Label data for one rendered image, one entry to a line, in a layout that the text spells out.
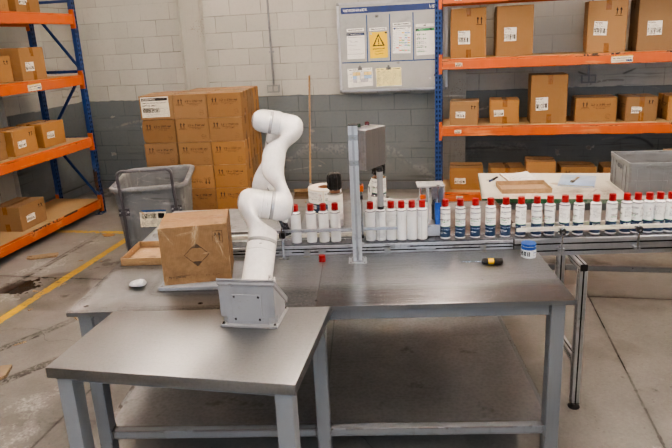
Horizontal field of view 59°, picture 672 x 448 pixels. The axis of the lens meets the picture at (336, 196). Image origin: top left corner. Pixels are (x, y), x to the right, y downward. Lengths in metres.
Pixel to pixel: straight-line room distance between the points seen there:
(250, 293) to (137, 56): 6.27
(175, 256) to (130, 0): 5.89
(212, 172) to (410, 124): 2.50
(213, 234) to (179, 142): 3.86
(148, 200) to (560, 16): 4.85
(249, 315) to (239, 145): 4.10
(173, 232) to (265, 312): 0.63
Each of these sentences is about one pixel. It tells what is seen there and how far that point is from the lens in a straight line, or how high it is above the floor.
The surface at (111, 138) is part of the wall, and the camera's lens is 8.65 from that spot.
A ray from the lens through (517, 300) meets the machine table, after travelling 2.54.
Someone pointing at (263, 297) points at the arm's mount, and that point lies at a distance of 2.29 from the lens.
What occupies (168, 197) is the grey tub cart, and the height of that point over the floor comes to 0.69.
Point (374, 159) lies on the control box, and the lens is 2.80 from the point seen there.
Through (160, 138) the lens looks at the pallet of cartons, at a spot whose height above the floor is 0.94.
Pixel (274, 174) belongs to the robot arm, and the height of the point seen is 1.35.
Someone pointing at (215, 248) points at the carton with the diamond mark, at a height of 1.01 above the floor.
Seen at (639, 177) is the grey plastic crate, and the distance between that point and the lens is 4.31.
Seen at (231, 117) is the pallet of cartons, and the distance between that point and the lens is 6.26.
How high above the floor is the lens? 1.89
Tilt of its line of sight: 15 degrees down
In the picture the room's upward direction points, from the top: 3 degrees counter-clockwise
